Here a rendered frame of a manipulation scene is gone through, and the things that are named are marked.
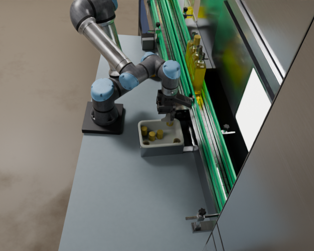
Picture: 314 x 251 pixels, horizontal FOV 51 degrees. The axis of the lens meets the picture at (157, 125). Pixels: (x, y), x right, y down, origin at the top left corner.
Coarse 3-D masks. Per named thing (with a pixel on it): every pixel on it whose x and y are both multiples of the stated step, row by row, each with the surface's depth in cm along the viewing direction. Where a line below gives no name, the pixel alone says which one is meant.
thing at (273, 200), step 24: (312, 24) 38; (312, 48) 39; (288, 72) 45; (312, 72) 39; (288, 96) 45; (312, 96) 39; (264, 120) 52; (288, 120) 45; (312, 120) 40; (264, 144) 53; (288, 144) 46; (312, 144) 40; (264, 168) 54; (288, 168) 46; (312, 168) 40; (240, 192) 65; (264, 192) 54; (288, 192) 47; (312, 192) 41; (240, 216) 66; (264, 216) 55; (288, 216) 47; (312, 216) 41; (216, 240) 84; (240, 240) 67; (264, 240) 55; (288, 240) 47; (312, 240) 42
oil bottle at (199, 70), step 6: (198, 66) 169; (204, 66) 169; (192, 72) 177; (198, 72) 171; (204, 72) 172; (192, 78) 177; (198, 78) 175; (192, 84) 178; (198, 84) 178; (198, 90) 182
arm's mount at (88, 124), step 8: (88, 104) 188; (120, 104) 190; (88, 112) 184; (120, 112) 186; (88, 120) 181; (120, 120) 183; (88, 128) 178; (96, 128) 178; (104, 128) 178; (112, 128) 179; (120, 128) 181
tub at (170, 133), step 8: (152, 120) 176; (160, 120) 176; (176, 120) 177; (152, 128) 179; (160, 128) 180; (168, 128) 181; (176, 128) 178; (144, 136) 177; (168, 136) 178; (176, 136) 178; (152, 144) 174; (160, 144) 166; (168, 144) 166; (176, 144) 166
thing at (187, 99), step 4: (176, 96) 152; (180, 96) 154; (184, 96) 156; (172, 100) 152; (176, 100) 152; (180, 100) 153; (184, 100) 154; (188, 100) 156; (184, 104) 155; (188, 104) 156
